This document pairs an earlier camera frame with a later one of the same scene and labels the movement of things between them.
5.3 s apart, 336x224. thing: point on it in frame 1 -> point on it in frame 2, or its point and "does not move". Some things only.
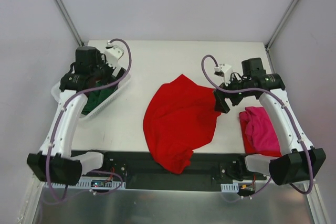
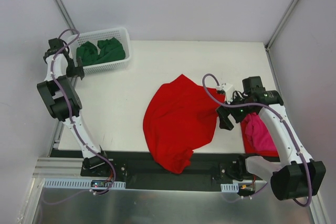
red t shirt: x=179 y=118 does not move
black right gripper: x=221 y=100 -> x=226 y=116
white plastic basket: x=123 y=83 -> x=121 y=33
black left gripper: x=111 y=73 -> x=74 y=71
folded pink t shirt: x=260 y=129 does not move
